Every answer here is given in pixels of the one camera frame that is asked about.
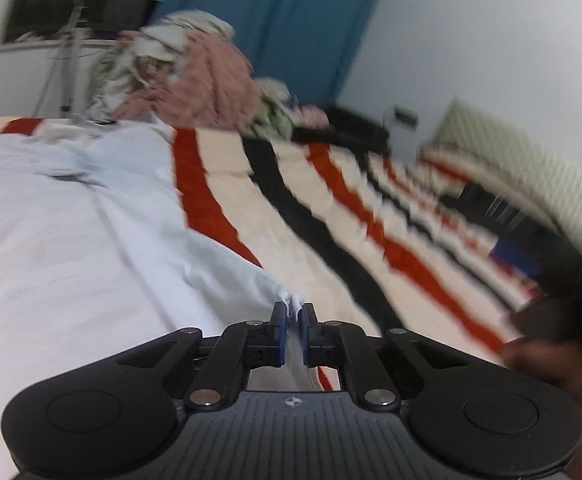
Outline black armchair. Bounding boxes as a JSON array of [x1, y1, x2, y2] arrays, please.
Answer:
[[291, 104, 392, 157]]

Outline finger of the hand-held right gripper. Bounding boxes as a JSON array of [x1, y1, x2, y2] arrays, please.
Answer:
[[488, 237, 548, 292], [453, 180, 539, 235]]

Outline dark wall outlet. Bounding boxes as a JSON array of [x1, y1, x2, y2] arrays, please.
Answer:
[[387, 105, 420, 128]]

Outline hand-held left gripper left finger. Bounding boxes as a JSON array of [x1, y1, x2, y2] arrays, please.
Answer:
[[115, 302, 292, 409]]

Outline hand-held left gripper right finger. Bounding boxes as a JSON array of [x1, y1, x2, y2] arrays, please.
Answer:
[[298, 302, 476, 409]]

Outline striped fleece blanket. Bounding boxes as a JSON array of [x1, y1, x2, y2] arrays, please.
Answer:
[[0, 116, 546, 393]]

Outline person's right hand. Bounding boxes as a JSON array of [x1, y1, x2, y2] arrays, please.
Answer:
[[500, 337, 582, 480]]

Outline pile of clothes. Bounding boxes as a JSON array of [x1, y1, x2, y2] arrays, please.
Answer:
[[88, 9, 236, 118]]

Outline blue curtain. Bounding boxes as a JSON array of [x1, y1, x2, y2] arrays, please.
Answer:
[[148, 0, 392, 111]]

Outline white tripod stand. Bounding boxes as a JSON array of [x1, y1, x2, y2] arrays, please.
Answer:
[[32, 0, 94, 122]]

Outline cream textured pillow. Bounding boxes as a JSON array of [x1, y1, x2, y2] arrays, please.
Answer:
[[418, 97, 582, 273]]

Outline pink fluffy blanket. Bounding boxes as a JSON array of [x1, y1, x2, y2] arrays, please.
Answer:
[[118, 29, 262, 133]]

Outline white garment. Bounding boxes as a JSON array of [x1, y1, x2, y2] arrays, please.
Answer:
[[0, 119, 324, 480]]

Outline pink clothing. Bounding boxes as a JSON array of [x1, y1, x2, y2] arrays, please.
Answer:
[[296, 105, 330, 128]]

